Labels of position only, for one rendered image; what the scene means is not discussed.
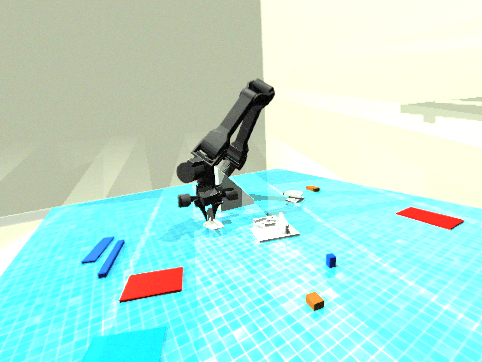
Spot red flat plate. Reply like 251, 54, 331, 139
119, 266, 183, 303
396, 207, 465, 230

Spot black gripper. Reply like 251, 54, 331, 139
177, 175, 238, 222

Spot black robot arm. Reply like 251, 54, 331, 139
176, 79, 276, 206

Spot small blue block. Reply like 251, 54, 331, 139
325, 253, 336, 268

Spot cyan flat plate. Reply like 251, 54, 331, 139
81, 326, 166, 362

